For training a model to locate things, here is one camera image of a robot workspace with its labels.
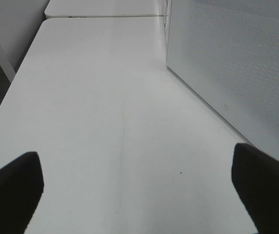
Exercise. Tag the white microwave door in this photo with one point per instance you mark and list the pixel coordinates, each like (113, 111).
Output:
(242, 68)

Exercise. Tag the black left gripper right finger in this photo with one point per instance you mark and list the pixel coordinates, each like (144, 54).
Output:
(255, 176)

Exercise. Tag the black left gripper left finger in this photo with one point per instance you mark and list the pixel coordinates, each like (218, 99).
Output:
(21, 187)

